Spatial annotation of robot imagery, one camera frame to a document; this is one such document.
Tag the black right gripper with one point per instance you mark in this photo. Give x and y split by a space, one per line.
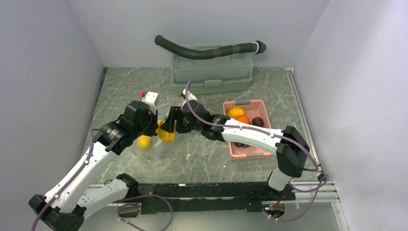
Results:
175 113

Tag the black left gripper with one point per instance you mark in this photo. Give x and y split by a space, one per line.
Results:
153 130

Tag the yellow bell pepper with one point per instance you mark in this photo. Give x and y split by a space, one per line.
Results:
164 135

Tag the clear zip top bag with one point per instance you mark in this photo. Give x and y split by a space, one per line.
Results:
158 147

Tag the yellow lemon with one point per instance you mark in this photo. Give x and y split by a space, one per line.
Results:
143 142

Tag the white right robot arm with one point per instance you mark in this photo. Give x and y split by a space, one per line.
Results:
287 144

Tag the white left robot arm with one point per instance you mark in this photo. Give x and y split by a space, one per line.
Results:
66 206

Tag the yellow mango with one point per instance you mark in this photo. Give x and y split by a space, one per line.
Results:
236 112

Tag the orange fruit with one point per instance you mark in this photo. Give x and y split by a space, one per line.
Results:
243 119

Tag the green plastic storage box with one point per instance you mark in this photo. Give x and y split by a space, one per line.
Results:
225 74

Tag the dark red grape bunch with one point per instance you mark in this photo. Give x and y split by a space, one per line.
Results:
240 145

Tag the dark red plum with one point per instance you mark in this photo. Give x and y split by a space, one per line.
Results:
258 121

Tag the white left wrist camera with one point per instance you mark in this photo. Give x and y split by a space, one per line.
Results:
151 99

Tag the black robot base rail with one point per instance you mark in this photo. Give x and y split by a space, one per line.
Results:
195 197

